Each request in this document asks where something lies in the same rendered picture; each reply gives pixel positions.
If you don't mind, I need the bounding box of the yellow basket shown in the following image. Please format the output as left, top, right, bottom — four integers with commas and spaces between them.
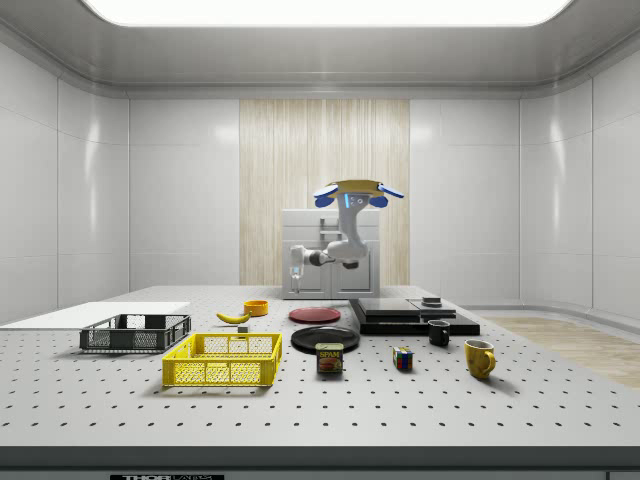
161, 332, 284, 389

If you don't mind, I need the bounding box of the dark grey basket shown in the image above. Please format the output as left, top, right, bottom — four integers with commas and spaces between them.
79, 313, 193, 354

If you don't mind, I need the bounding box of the yellow mug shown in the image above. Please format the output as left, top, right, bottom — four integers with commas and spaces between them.
463, 339, 497, 380

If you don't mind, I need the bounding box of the red plate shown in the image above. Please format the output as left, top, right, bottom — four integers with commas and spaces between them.
288, 307, 341, 324

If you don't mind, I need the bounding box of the drone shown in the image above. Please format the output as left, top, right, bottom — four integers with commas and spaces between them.
312, 178, 409, 209

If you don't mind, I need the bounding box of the flat-sided can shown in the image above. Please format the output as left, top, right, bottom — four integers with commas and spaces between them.
315, 342, 345, 375

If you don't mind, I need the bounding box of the black plate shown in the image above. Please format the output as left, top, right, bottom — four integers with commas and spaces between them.
290, 325, 361, 353

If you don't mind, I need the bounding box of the white cabinet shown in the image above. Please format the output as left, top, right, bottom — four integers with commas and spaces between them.
281, 208, 381, 301

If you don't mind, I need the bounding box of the black mug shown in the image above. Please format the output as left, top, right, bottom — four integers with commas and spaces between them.
427, 319, 452, 347

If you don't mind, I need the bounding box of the black stove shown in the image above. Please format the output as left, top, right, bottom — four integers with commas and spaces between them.
348, 296, 482, 336

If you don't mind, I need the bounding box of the white board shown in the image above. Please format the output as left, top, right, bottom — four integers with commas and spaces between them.
0, 301, 192, 330

